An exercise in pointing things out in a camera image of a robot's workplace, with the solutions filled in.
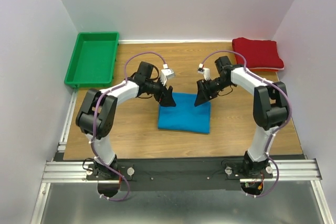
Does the blue t shirt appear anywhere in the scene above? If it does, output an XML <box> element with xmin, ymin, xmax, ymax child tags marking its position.
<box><xmin>157</xmin><ymin>92</ymin><xmax>212</xmax><ymax>134</ymax></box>

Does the green plastic tray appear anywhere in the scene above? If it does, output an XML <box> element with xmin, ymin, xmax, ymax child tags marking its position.
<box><xmin>64</xmin><ymin>31</ymin><xmax>119</xmax><ymax>88</ymax></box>

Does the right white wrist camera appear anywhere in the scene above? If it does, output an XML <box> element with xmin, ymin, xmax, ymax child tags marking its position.
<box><xmin>197</xmin><ymin>68</ymin><xmax>211</xmax><ymax>80</ymax></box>

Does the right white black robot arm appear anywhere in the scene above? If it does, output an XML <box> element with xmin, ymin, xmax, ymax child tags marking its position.
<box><xmin>194</xmin><ymin>56</ymin><xmax>291</xmax><ymax>178</ymax></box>

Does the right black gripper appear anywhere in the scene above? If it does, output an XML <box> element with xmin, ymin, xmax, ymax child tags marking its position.
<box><xmin>194</xmin><ymin>77</ymin><xmax>232</xmax><ymax>106</ymax></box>

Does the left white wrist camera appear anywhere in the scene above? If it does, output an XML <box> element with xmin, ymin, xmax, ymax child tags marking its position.
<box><xmin>159</xmin><ymin>68</ymin><xmax>175</xmax><ymax>86</ymax></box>

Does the folded red t shirt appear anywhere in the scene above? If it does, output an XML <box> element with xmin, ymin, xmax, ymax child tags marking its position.
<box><xmin>232</xmin><ymin>37</ymin><xmax>284</xmax><ymax>72</ymax></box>

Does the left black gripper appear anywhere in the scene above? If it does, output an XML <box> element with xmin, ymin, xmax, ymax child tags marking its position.
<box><xmin>145</xmin><ymin>76</ymin><xmax>176</xmax><ymax>107</ymax></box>

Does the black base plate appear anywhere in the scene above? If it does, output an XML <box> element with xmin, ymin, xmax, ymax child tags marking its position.
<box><xmin>82</xmin><ymin>156</ymin><xmax>275</xmax><ymax>197</ymax></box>

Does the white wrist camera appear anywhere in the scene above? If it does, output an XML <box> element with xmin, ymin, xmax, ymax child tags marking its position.
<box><xmin>197</xmin><ymin>68</ymin><xmax>211</xmax><ymax>80</ymax></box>
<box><xmin>159</xmin><ymin>68</ymin><xmax>175</xmax><ymax>86</ymax></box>

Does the aluminium frame rail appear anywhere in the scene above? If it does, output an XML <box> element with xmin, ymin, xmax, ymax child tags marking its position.
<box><xmin>42</xmin><ymin>159</ymin><xmax>322</xmax><ymax>183</ymax></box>

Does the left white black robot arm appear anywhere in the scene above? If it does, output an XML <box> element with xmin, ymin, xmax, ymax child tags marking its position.
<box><xmin>75</xmin><ymin>61</ymin><xmax>176</xmax><ymax>180</ymax></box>

